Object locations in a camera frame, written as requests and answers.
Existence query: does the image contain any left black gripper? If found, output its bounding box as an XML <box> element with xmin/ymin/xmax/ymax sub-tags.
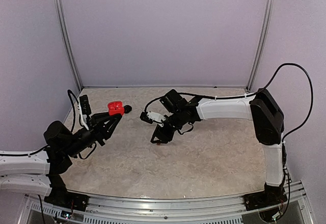
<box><xmin>64</xmin><ymin>109</ymin><xmax>121</xmax><ymax>157</ymax></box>

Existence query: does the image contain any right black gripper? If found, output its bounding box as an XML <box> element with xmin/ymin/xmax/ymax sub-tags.
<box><xmin>151</xmin><ymin>110</ymin><xmax>185</xmax><ymax>143</ymax></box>

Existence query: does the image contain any red round charging case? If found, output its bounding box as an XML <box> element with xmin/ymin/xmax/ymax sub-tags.
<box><xmin>107</xmin><ymin>101</ymin><xmax>125</xmax><ymax>116</ymax></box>

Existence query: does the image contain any glossy black earbud case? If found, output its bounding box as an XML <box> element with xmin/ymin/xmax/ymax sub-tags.
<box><xmin>124</xmin><ymin>105</ymin><xmax>132</xmax><ymax>114</ymax></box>

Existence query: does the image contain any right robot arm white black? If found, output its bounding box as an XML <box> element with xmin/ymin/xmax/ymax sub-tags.
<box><xmin>140</xmin><ymin>63</ymin><xmax>314</xmax><ymax>206</ymax></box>

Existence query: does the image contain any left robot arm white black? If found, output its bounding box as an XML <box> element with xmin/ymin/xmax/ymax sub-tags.
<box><xmin>1</xmin><ymin>90</ymin><xmax>132</xmax><ymax>211</ymax></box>

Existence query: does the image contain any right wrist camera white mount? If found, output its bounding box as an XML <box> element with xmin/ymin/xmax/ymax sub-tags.
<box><xmin>140</xmin><ymin>111</ymin><xmax>166</xmax><ymax>124</ymax></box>

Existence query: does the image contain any aluminium front rail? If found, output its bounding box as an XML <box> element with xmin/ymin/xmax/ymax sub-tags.
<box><xmin>24</xmin><ymin>180</ymin><xmax>309</xmax><ymax>224</ymax></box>

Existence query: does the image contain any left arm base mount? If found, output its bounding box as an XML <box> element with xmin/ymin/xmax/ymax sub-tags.
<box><xmin>44</xmin><ymin>175</ymin><xmax>89</xmax><ymax>212</ymax></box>

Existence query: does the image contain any left aluminium corner post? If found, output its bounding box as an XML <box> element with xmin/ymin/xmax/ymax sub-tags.
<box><xmin>54</xmin><ymin>0</ymin><xmax>84</xmax><ymax>92</ymax></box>

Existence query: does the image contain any aluminium corner post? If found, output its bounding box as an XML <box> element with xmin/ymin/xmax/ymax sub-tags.
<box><xmin>246</xmin><ymin>0</ymin><xmax>274</xmax><ymax>92</ymax></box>
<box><xmin>54</xmin><ymin>0</ymin><xmax>84</xmax><ymax>92</ymax></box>

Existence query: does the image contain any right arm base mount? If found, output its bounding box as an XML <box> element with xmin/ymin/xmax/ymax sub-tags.
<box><xmin>243</xmin><ymin>182</ymin><xmax>290</xmax><ymax>223</ymax></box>

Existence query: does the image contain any right aluminium corner post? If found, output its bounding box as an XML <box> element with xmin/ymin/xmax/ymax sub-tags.
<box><xmin>246</xmin><ymin>0</ymin><xmax>274</xmax><ymax>92</ymax></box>

